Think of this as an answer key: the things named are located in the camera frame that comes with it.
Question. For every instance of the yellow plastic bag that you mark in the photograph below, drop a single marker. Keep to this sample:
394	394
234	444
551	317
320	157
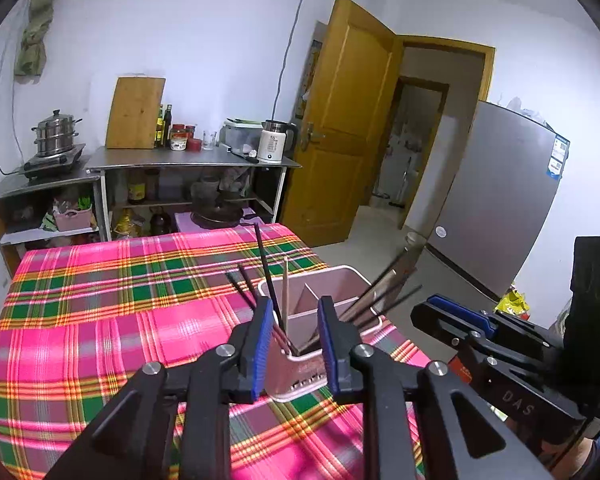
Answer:
512	304

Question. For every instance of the stainless steel steamer pot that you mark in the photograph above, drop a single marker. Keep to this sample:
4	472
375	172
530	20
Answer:
55	132

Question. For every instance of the dark wok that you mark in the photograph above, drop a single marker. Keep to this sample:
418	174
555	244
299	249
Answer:
216	216

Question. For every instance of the metal chopstick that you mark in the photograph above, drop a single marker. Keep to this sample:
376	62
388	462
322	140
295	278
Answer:
386	287
380	280

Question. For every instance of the pink plastic utensil holder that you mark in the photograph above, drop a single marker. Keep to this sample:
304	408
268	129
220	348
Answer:
305	355

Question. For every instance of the white plastic container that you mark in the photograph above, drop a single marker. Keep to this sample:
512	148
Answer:
240	135

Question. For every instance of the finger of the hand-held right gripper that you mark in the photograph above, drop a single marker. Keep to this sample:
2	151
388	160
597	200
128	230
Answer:
465	312
440	322

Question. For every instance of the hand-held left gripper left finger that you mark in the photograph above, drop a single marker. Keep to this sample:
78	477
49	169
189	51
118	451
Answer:
261	350

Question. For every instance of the pink plaid tablecloth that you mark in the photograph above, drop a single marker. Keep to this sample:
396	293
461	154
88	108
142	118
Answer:
105	320

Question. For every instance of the white electric kettle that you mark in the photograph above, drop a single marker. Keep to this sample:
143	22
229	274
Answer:
272	145

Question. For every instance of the black induction cooker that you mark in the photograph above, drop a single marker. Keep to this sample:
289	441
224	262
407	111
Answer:
52	162

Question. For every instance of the pink plastic basket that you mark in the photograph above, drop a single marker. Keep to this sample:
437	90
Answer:
74	220

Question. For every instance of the yellow wooden door frame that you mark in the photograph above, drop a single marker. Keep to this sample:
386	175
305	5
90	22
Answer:
450	45

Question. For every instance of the grey refrigerator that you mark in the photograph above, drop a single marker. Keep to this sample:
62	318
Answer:
500	195

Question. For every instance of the wooden chopstick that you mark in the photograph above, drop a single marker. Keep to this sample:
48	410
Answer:
286	290

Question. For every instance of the green knotted curtain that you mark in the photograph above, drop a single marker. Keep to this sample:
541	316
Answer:
35	30

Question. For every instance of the labelled jar with red lid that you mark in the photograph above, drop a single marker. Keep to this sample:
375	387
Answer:
178	140

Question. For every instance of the clear drinking glass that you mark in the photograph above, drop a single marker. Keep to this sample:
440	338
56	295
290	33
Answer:
209	141

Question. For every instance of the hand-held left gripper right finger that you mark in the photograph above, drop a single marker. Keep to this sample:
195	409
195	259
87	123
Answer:
328	345

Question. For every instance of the person's right forearm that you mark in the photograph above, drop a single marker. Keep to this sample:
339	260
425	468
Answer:
577	457

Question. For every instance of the yellow wooden door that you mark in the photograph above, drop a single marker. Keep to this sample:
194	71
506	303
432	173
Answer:
340	135

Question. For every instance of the wooden cutting board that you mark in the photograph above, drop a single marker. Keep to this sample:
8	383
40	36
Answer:
135	112

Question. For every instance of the stainless steel counter table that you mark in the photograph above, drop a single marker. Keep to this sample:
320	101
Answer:
180	157

